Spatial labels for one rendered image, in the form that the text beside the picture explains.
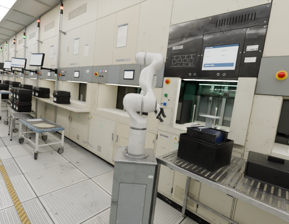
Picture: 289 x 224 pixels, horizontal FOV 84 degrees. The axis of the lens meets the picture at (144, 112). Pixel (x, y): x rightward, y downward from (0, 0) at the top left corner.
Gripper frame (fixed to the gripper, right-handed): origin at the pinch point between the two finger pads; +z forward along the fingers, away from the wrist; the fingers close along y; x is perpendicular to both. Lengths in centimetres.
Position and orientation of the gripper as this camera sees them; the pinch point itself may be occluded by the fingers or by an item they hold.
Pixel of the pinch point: (162, 118)
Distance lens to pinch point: 150.7
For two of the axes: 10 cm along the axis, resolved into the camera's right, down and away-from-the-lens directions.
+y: 3.0, -6.3, -7.1
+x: 8.4, -1.8, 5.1
